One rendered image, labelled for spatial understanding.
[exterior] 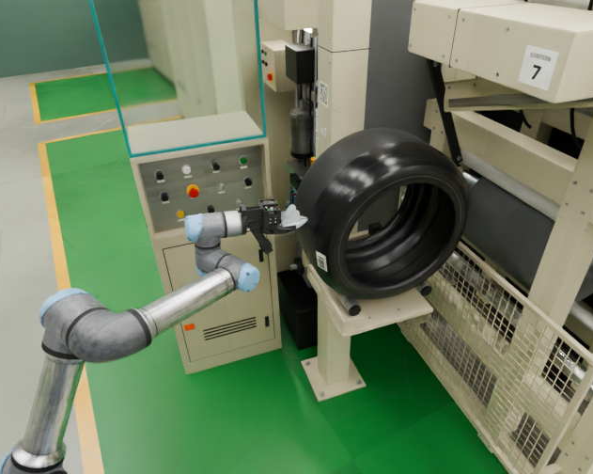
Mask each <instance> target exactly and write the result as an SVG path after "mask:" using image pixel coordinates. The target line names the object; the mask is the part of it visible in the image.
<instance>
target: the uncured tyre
mask: <svg viewBox="0 0 593 474"><path fill-rule="evenodd" d="M404 185H407V188H406V193H405V196H404V199H403V201H402V203H401V205H400V207H399V209H398V211H397V213H396V214H395V215H394V217H393V218H392V219H391V220H390V221H389V222H388V223H387V224H386V225H385V226H384V227H383V228H381V229H380V230H378V231H377V232H375V233H373V234H371V235H369V236H367V237H366V238H363V239H360V240H356V241H348V239H349V236H350V234H351V230H352V229H353V227H354V225H355V223H356V222H357V220H358V219H359V217H360V216H361V215H362V214H363V212H364V211H365V210H366V209H367V208H368V207H369V206H370V205H371V204H372V203H373V202H375V201H376V200H377V199H379V198H380V197H382V196H383V195H385V194H387V193H388V192H390V191H392V190H394V189H397V188H399V187H401V186H404ZM294 205H295V207H296V211H299V213H300V216H303V217H307V219H308V221H307V222H306V223H304V224H303V225H302V226H300V227H299V228H297V229H296V230H295V233H296V237H297V240H298V242H299V244H300V246H301V248H302V249H303V251H304V253H305V254H306V256H307V257H308V259H309V260H310V262H311V264H312V265H313V267H314V269H315V270H316V272H317V273H318V275H319V276H320V278H321V279H322V280H323V281H324V282H325V283H326V284H327V285H328V286H329V287H331V288H332V289H334V290H335V291H336V292H339V293H341V294H343V295H345V296H348V297H350V298H355V299H366V300H368V299H380V298H386V297H391V296H395V295H398V294H401V293H404V292H407V291H409V290H411V289H412V288H414V287H416V286H418V285H419V284H421V283H423V282H424V281H425V280H427V279H428V278H429V277H431V276H432V275H433V274H434V273H436V272H437V271H438V270H439V269H440V268H441V267H442V266H443V265H444V263H445V262H446V261H447V260H448V258H449V257H450V256H451V254H452V253H453V251H454V250H455V248H456V247H457V245H458V243H459V241H460V238H461V236H462V234H463V231H464V228H465V224H466V220H467V215H468V210H469V192H468V187H467V183H466V180H465V179H464V177H463V175H462V173H461V172H460V170H459V168H458V167H457V166H456V164H455V163H454V162H453V161H452V160H451V159H450V158H449V157H448V156H446V155H445V154H443V153H442V152H440V151H439V150H437V149H435V148H434V147H432V146H431V145H430V144H428V143H426V142H425V141H423V140H422V139H420V138H419V137H417V136H415V135H414V134H411V133H408V132H406V131H403V130H399V129H393V128H370V129H365V130H362V131H359V132H356V133H353V134H349V135H347V136H345V137H343V138H342V139H340V140H338V141H337V142H335V144H333V145H332V146H331V147H329V148H328V149H327V150H325V151H324V152H323V153H322V154H321V155H320V156H319V157H318V158H317V159H316V161H315V162H314V163H313V164H312V165H311V167H310V168H309V169H308V170H307V172H306V173H305V175H304V177H303V179H302V181H301V183H300V186H299V188H298V191H297V194H296V197H295V201H294ZM316 251H318V252H320V253H321V254H322V255H324V256H325V258H326V266H327V272H326V271H324V270H323V269H321V268H319V267H318V264H317V256H316Z"/></svg>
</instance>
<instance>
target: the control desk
mask: <svg viewBox="0 0 593 474"><path fill-rule="evenodd" d="M130 161H131V165H132V169H133V175H134V178H135V182H136V186H137V190H138V194H139V197H140V200H141V204H142V208H143V212H144V217H145V221H146V224H147V228H148V233H149V237H150V240H151V243H152V247H153V251H154V255H155V258H156V261H157V265H158V269H159V273H160V276H161V280H162V283H163V287H164V294H165V295H167V294H169V293H171V292H173V291H175V290H177V289H179V288H181V287H183V286H185V285H187V284H189V283H191V282H193V281H194V280H196V279H198V278H200V277H201V276H199V275H198V273H197V271H196V266H195V244H194V243H193V242H188V241H187V238H186V232H185V223H184V221H185V218H186V217H187V216H189V215H196V214H200V213H219V212H229V211H239V210H240V205H242V204H244V206H245V207H251V206H257V201H258V200H260V199H270V198H272V187H271V173H270V159H269V145H268V138H267V137H262V138H257V139H250V140H244V141H238V142H232V143H225V144H220V145H213V146H207V147H201V148H194V149H188V150H177V151H170V152H165V153H158V154H152V155H146V156H140V157H133V158H130ZM263 234H264V236H265V237H266V239H268V240H269V241H270V242H271V244H272V246H273V247H272V249H273V251H272V252H270V253H269V254H267V255H266V253H265V252H263V251H262V250H261V249H260V246H259V243H258V241H257V239H256V238H255V236H254V235H253V233H252V232H251V230H250V229H247V232H246V234H245V235H240V236H236V237H228V238H221V239H220V241H221V249H222V250H224V251H225V252H227V253H229V254H231V255H233V256H235V257H237V258H239V259H241V260H243V261H246V262H249V263H250V264H251V265H253V266H255V267H256V268H257V269H258V270H259V281H258V284H257V286H256V287H255V288H254V289H253V290H252V291H251V292H243V291H240V290H239V289H238V290H236V291H234V292H231V293H230V294H228V295H226V296H225V297H223V298H221V299H219V300H218V301H216V302H214V303H213V304H211V305H209V306H207V307H206V308H203V309H202V310H200V311H199V312H198V313H196V314H194V315H192V316H191V317H189V318H187V319H186V320H184V321H182V322H180V323H179V324H176V325H175V326H174V330H175V334H176V337H177V341H178V345H179V351H180V355H181V358H182V362H183V366H184V369H185V373H186V374H191V373H194V372H198V371H204V370H206V369H210V368H213V367H217V366H220V365H224V364H226V363H230V362H233V361H237V360H240V359H244V358H247V357H250V356H256V355H259V354H263V353H266V352H270V351H272V350H276V349H279V348H282V343H281V329H280V315H279V301H278V287H277V273H276V258H275V244H274V234H265V233H263ZM187 324H194V325H195V329H191V330H188V331H185V328H184V326H185V325H187Z"/></svg>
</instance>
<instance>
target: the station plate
mask: <svg viewBox="0 0 593 474"><path fill-rule="evenodd" d="M558 54H559V52H555V51H551V50H547V49H543V48H539V47H536V46H532V45H527V46H526V50H525V54H524V58H523V64H522V68H521V72H520V76H519V80H518V81H519V82H522V83H525V84H527V85H530V86H533V87H538V88H541V89H544V90H547V91H548V89H549V85H550V83H551V79H552V76H553V73H554V67H555V63H556V60H557V58H558Z"/></svg>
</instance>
